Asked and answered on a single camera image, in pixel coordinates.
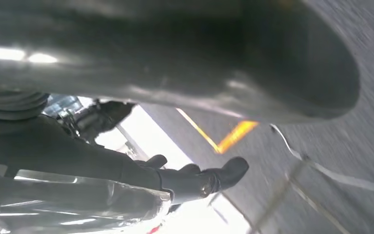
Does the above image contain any black robot leg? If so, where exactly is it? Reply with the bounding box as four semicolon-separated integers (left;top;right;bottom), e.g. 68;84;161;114
57;100;137;145

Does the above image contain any white power cable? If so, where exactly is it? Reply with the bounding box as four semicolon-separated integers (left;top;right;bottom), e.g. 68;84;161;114
270;124;374;198

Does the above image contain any yellow floor tape square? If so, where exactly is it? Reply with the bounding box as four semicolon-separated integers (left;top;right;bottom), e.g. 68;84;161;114
175;108;260;155

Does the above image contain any white panel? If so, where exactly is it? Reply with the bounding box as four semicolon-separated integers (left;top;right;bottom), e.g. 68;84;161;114
95;105;250;234

